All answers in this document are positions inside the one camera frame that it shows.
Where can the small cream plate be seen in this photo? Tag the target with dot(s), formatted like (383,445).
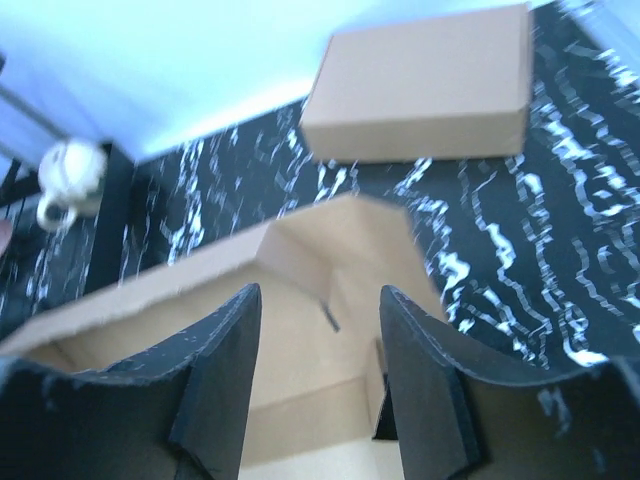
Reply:
(71,177)

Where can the closed brown cardboard box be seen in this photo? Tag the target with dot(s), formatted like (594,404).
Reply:
(447,87)

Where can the brown cardboard box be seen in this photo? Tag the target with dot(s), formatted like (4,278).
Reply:
(319,405)
(447,87)

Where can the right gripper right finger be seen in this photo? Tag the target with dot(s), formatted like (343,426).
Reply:
(463,410)

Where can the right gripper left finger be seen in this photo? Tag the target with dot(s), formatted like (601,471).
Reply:
(177,410)

